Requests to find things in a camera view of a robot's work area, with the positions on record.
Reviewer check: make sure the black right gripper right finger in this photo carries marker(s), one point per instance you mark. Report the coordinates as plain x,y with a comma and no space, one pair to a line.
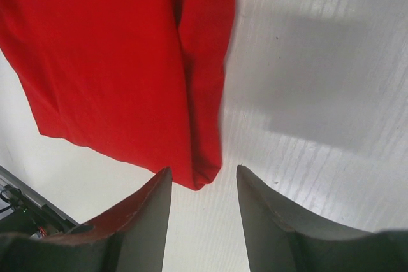
281,235

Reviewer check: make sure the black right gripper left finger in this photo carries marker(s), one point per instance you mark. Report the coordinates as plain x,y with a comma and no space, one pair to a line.
130,236

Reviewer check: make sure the red t shirt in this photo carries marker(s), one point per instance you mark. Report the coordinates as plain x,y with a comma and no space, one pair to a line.
140,81

